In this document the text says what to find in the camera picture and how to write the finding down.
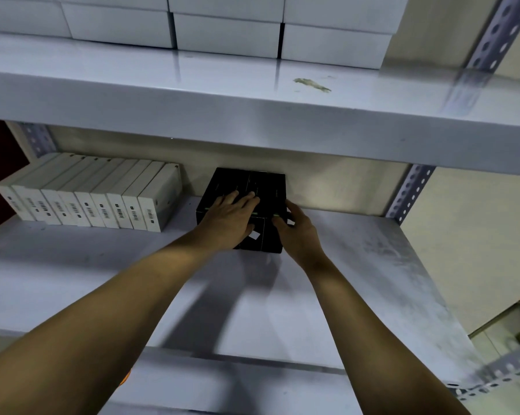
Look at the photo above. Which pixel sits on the dark wooden door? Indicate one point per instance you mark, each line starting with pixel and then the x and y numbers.
pixel 0 168

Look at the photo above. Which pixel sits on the person's right forearm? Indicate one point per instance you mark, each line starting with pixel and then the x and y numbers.
pixel 381 341

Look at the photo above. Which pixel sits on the person's left hand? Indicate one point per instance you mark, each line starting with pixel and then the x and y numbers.
pixel 225 222

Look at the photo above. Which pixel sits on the person's left forearm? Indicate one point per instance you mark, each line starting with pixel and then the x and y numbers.
pixel 95 332

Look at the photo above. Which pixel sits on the tidy row of white boxes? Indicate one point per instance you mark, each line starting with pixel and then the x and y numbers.
pixel 225 34

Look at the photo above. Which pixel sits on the person's right hand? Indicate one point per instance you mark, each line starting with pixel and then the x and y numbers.
pixel 303 242

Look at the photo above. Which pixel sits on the row of slim white boxes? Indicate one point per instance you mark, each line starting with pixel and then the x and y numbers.
pixel 87 190

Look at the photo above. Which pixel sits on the white metal shelving rack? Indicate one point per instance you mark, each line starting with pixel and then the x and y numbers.
pixel 242 99

